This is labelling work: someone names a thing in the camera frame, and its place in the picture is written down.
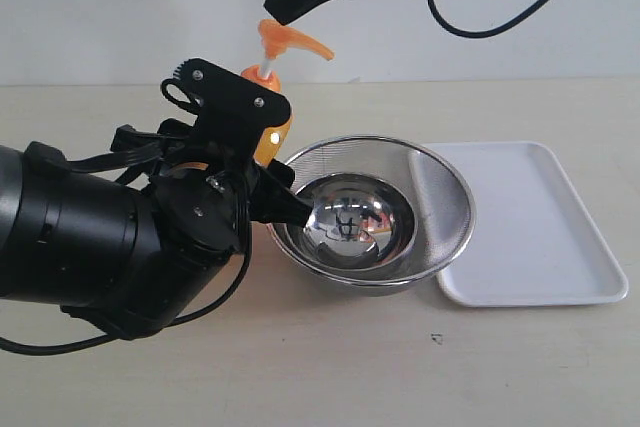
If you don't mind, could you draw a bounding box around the orange pump soap bottle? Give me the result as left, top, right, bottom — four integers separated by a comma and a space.
241, 19, 334, 167

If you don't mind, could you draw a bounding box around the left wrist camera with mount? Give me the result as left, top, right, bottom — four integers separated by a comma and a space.
112, 58, 292, 185

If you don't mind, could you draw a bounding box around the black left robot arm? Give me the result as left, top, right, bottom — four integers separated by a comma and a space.
1, 148, 311, 340

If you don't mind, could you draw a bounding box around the steel mesh strainer basket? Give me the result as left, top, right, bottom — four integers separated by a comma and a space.
268, 134, 477, 296

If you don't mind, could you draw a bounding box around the white rectangular plastic tray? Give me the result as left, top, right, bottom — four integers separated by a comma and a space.
425, 141, 629, 307

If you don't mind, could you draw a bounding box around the small stainless steel bowl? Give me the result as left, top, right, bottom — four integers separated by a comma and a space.
286, 172, 418, 272

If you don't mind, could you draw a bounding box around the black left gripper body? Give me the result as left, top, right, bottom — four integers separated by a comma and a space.
148, 158, 264, 263

